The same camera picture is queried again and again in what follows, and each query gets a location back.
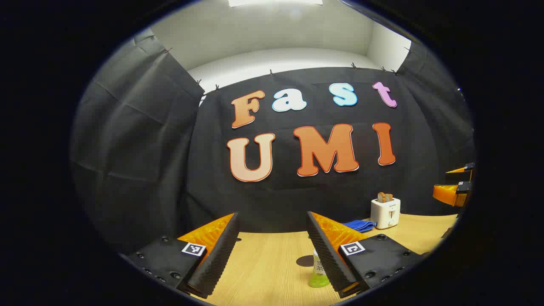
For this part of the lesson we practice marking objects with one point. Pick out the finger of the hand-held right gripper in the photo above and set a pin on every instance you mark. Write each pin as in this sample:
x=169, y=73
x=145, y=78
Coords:
x=463, y=168
x=448, y=193

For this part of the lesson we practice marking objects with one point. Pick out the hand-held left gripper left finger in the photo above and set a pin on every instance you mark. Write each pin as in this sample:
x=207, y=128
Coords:
x=216, y=259

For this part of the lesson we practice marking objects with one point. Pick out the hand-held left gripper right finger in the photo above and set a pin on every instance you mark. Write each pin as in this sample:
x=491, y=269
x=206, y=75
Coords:
x=327, y=255

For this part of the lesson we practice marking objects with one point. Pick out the dark round coaster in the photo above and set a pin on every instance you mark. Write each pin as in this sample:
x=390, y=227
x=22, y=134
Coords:
x=304, y=261

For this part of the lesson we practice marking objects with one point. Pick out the water bottle with white-green label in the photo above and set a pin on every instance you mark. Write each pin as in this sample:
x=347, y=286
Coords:
x=318, y=278

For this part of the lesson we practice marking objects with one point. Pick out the blue towel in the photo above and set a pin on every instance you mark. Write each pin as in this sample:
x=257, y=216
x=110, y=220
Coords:
x=359, y=225

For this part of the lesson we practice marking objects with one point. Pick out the toast slices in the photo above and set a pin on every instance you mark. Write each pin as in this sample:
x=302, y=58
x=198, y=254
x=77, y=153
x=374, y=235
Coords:
x=385, y=197

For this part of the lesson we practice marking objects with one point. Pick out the cream toaster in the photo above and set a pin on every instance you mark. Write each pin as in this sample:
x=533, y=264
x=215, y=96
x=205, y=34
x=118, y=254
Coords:
x=384, y=214

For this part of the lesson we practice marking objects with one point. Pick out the ceiling light panel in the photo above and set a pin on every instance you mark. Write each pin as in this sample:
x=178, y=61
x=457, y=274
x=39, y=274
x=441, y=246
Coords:
x=276, y=2

